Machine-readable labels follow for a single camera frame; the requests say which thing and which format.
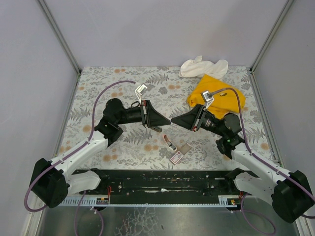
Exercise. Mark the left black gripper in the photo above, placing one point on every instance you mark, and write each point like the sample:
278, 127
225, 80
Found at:
143, 113

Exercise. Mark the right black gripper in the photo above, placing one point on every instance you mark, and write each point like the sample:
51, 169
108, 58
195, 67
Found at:
197, 119

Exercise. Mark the cardboard staple box tray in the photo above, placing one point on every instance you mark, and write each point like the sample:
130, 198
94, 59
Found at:
185, 149

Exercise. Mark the red white staple box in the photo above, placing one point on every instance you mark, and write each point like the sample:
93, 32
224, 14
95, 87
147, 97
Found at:
176, 158

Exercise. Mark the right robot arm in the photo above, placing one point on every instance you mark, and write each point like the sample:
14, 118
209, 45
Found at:
288, 193

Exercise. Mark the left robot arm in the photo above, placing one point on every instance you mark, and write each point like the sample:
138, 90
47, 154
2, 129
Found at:
52, 181

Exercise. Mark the floral table mat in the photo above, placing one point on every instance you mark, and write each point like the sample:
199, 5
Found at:
139, 147

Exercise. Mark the yellow cloth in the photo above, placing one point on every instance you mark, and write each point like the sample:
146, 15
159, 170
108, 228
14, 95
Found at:
222, 104

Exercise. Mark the white cloth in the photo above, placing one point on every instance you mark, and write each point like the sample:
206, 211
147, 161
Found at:
198, 68

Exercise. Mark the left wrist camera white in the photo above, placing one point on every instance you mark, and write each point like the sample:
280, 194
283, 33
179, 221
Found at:
139, 91

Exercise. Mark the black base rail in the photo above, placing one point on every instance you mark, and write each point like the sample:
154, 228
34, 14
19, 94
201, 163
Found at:
124, 182

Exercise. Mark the white slotted cable duct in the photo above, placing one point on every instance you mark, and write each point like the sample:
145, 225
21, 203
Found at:
152, 199

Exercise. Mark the left aluminium frame post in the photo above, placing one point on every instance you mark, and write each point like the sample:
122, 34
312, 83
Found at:
59, 35

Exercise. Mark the aluminium frame post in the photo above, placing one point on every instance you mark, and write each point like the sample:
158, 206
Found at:
275, 28
59, 35

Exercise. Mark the right aluminium frame post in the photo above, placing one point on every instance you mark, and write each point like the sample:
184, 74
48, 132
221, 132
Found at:
275, 28

